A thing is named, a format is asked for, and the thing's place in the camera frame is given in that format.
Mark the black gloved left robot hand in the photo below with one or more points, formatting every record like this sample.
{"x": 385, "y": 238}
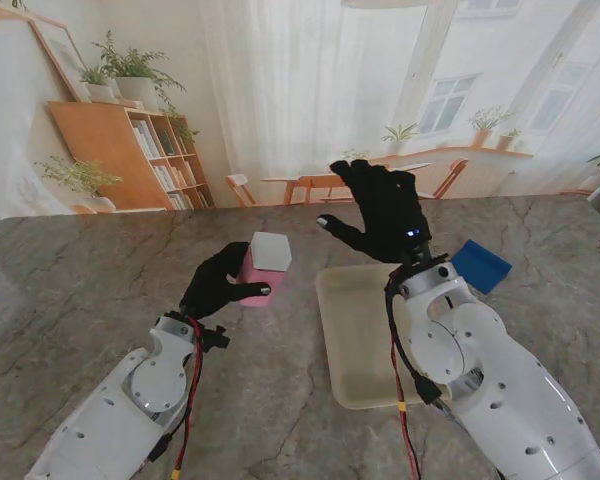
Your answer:
{"x": 220, "y": 287}

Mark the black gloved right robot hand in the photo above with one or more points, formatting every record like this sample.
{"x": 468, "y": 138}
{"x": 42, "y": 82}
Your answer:
{"x": 385, "y": 210}

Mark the pink square jar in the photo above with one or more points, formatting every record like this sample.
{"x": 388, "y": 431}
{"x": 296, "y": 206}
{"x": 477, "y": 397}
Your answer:
{"x": 260, "y": 285}

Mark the white square jar lid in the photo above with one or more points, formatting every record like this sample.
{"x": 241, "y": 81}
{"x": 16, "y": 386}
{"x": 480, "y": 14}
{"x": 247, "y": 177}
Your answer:
{"x": 272, "y": 250}

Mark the blue plastic scraper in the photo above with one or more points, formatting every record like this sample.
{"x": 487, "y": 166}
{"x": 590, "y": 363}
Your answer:
{"x": 480, "y": 265}

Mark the cream baking tray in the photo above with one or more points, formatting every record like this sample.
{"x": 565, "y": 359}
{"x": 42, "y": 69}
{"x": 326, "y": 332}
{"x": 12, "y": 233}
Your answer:
{"x": 360, "y": 340}

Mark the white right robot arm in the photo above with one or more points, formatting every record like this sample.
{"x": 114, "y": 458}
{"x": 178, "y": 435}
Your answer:
{"x": 480, "y": 370}

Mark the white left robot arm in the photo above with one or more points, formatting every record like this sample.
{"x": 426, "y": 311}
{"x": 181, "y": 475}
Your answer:
{"x": 120, "y": 405}

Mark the small plant on dining table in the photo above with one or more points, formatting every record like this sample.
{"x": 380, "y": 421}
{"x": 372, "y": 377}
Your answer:
{"x": 352, "y": 154}

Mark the wooden chair with slatted back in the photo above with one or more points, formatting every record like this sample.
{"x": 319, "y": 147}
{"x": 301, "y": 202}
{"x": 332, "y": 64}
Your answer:
{"x": 325, "y": 185}

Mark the green windowsill plant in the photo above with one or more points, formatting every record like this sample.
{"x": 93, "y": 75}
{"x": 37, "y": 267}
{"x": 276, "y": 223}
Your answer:
{"x": 400, "y": 135}

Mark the wooden chair with curved back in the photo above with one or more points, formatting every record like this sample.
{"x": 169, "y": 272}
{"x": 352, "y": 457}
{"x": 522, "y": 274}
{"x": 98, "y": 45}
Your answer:
{"x": 455, "y": 172}

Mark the wooden dining table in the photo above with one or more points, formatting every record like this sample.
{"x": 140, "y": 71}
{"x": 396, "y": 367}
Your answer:
{"x": 310, "y": 177}

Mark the wooden chair with white back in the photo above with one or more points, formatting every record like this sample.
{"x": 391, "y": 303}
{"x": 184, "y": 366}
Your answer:
{"x": 237, "y": 182}

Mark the plant in terracotta pot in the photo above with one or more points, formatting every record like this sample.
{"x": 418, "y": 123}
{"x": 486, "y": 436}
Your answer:
{"x": 482, "y": 135}

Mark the small windowsill pot plant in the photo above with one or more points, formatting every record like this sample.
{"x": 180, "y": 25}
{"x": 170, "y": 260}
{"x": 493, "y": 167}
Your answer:
{"x": 507, "y": 142}

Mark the trailing ivy plant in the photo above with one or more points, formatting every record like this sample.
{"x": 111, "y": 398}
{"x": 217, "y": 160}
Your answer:
{"x": 182, "y": 131}

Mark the leafy plant beside bookshelf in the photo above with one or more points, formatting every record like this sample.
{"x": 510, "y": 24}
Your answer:
{"x": 80, "y": 177}

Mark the wooden bookshelf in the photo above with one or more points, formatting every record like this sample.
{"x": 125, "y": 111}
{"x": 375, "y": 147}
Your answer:
{"x": 105, "y": 150}

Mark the large plant in white pot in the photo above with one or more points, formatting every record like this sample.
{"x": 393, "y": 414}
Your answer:
{"x": 136, "y": 87}

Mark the small plant in white pot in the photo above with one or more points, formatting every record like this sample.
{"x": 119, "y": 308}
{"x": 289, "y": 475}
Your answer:
{"x": 100, "y": 91}

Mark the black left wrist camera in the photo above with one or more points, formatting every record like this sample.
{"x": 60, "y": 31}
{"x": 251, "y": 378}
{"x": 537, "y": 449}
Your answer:
{"x": 216, "y": 340}

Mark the wooden picture frame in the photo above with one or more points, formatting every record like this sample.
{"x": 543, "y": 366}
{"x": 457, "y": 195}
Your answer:
{"x": 62, "y": 55}

